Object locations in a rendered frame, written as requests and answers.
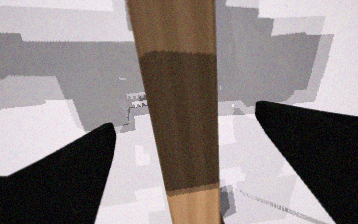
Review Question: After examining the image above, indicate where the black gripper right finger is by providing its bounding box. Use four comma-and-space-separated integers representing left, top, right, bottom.
255, 101, 358, 224

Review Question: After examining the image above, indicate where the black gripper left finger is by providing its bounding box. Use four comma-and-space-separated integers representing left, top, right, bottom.
0, 122, 116, 224

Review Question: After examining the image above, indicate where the brown wooden board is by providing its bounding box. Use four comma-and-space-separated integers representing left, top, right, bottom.
126, 0, 221, 224

